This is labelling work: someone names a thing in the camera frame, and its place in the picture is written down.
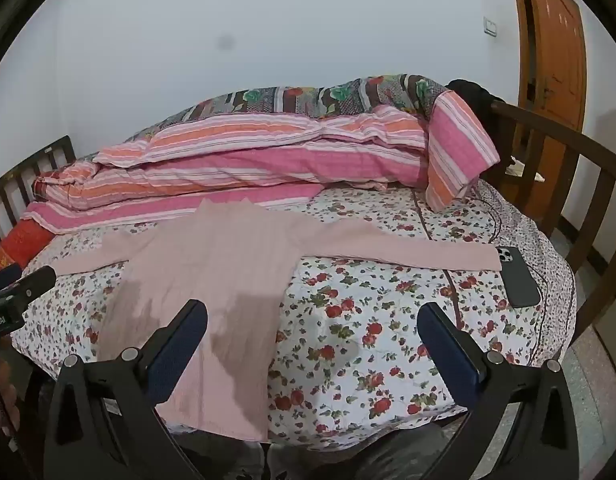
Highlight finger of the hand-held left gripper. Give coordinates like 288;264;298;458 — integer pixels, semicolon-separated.
0;266;24;295
5;265;57;307

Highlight dark wooden curved footboard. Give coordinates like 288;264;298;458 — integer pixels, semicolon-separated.
490;100;616;356

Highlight floral bed sheet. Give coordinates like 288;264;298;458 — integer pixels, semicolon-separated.
10;180;577;451

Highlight pink striped quilt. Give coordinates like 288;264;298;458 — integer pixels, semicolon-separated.
20;91;501;235

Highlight black garment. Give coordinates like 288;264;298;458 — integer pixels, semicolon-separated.
445;79;513;171

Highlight orange wooden door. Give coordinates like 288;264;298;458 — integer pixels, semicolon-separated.
508;0;588;191

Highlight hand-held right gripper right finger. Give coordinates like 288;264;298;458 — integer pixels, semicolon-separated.
417;302;581;480

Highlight thin black charging cable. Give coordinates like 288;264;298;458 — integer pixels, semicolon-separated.
470;195;548;281

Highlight floral patchwork quilt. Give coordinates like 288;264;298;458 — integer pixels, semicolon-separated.
120;74;456;143

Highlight pink ribbed knit sweater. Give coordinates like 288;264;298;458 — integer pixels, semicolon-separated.
53;199;502;443

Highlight person's grey pants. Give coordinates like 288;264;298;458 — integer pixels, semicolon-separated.
168;417;468;480

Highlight red pillow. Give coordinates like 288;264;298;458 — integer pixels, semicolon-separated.
0;170;56;273

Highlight person's left hand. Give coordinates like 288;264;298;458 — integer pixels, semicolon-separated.
0;352;20;438

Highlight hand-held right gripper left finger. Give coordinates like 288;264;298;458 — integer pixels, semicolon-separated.
42;299;209;480

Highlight dark grey smartphone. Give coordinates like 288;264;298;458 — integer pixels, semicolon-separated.
495;245;542;309

